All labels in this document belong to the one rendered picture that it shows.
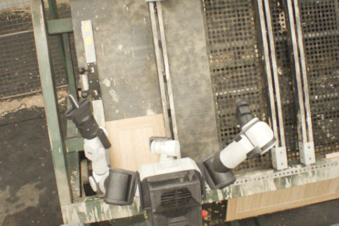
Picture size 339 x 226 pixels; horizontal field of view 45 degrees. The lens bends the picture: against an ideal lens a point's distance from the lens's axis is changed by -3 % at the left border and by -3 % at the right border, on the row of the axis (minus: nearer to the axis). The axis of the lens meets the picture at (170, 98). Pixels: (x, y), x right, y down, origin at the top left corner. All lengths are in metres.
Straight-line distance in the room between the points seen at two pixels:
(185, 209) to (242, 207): 1.27
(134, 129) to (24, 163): 1.89
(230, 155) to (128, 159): 0.75
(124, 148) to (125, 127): 0.12
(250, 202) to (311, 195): 0.46
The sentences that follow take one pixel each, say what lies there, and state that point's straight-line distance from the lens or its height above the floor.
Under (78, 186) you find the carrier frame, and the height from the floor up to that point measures 0.79.
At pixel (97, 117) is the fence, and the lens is 2.21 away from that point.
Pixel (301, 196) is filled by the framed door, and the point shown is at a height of 0.36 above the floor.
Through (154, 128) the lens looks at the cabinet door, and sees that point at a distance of 2.25.
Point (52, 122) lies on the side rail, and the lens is 2.23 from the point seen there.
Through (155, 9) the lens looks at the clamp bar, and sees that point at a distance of 2.22.
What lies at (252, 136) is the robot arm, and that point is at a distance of 1.64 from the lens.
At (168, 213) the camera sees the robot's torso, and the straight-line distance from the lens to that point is 1.68.
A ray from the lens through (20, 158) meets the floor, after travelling 4.02.
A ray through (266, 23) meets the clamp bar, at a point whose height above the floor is 1.60.
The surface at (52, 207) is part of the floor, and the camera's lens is 3.53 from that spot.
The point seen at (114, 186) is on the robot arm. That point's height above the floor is 1.34.
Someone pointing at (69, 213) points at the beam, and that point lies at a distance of 2.32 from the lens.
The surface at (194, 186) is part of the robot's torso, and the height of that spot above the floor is 1.40.
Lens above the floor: 2.65
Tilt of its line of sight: 37 degrees down
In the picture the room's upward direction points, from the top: 3 degrees counter-clockwise
